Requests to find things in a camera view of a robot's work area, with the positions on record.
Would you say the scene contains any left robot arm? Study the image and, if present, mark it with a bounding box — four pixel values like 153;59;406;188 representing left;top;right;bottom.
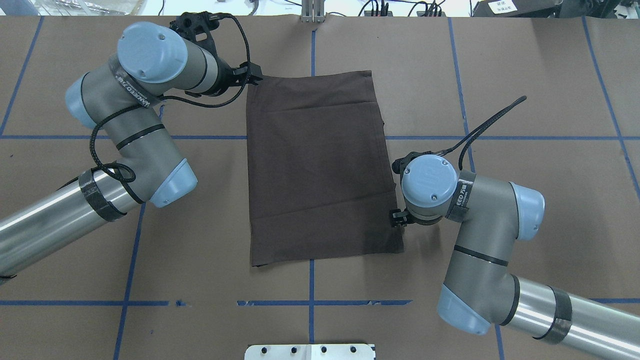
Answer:
0;12;263;284

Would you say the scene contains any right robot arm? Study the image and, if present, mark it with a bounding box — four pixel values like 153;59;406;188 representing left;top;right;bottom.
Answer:
390;152;640;360

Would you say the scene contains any white mounting plate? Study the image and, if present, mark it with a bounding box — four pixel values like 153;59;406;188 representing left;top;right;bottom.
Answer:
244;342;377;360

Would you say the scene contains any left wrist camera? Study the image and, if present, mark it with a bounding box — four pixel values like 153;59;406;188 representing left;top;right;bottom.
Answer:
169;11;222;55

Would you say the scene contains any dark brown t-shirt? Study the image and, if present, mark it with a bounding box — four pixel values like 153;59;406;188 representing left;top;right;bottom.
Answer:
246;70;404;267

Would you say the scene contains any black box with label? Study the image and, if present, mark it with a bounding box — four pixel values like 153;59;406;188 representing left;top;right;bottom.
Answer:
471;0;563;18

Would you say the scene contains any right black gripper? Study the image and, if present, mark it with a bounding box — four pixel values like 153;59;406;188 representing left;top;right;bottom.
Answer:
389;207;441;228

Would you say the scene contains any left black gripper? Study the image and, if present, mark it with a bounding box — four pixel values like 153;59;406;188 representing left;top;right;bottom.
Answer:
215;59;265;97

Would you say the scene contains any aluminium frame post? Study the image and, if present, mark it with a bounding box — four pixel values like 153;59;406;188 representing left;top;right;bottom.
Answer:
301;0;326;23

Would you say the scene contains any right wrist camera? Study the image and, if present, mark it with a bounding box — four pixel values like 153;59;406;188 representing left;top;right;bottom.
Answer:
391;151;435;174

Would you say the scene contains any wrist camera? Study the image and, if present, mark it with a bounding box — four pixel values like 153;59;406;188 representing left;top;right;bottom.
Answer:
169;11;222;55
391;151;435;174

